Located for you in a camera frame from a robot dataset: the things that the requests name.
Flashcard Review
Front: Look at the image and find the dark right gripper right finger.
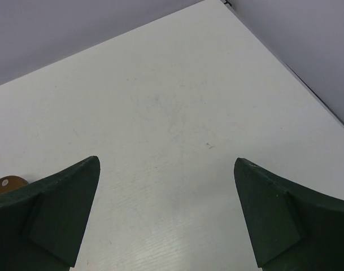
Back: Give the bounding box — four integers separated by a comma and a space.
234, 158, 344, 270

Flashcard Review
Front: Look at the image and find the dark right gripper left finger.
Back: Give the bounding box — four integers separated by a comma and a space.
0, 156, 100, 270

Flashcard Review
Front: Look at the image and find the brown wooden oval tray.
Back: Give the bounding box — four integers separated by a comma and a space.
0, 176, 28, 195

